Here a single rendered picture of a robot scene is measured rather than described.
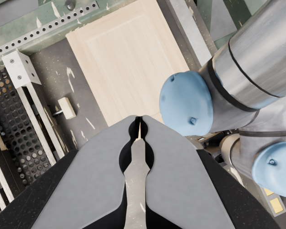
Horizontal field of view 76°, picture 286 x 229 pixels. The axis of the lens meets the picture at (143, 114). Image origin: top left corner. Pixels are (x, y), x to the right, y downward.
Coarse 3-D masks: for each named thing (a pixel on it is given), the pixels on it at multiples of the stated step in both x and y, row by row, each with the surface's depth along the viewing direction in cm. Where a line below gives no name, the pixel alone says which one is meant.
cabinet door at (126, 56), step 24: (144, 0) 71; (96, 24) 71; (120, 24) 71; (144, 24) 71; (72, 48) 71; (96, 48) 71; (120, 48) 71; (144, 48) 71; (168, 48) 70; (96, 72) 71; (120, 72) 71; (144, 72) 71; (168, 72) 70; (96, 96) 70; (120, 96) 71; (144, 96) 70
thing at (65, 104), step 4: (60, 100) 69; (64, 100) 69; (68, 100) 71; (60, 104) 69; (64, 104) 69; (68, 104) 69; (64, 108) 69; (68, 108) 69; (72, 108) 72; (64, 112) 69; (68, 112) 69; (72, 112) 70; (68, 116) 69; (72, 116) 69
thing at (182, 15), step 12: (168, 0) 69; (180, 0) 68; (180, 12) 68; (180, 24) 69; (192, 24) 68; (192, 36) 68; (192, 48) 68; (204, 48) 68; (204, 60) 68; (252, 180) 71; (264, 192) 67; (264, 204) 70
